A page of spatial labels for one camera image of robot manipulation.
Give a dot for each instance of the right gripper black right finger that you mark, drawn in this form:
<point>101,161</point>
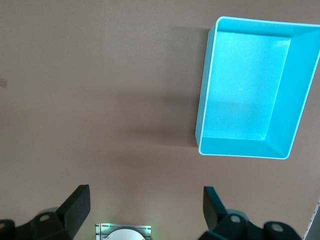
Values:
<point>215,212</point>

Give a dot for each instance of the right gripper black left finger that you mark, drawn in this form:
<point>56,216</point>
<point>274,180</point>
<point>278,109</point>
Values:
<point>72,210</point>

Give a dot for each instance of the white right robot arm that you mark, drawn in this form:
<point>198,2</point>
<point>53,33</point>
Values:
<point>125,235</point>

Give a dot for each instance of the turquoise blue plastic box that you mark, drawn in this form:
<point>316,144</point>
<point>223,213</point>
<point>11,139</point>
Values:
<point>247,95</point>

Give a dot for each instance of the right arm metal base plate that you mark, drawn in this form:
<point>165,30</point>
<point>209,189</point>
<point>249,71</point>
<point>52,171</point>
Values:
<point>100,231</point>

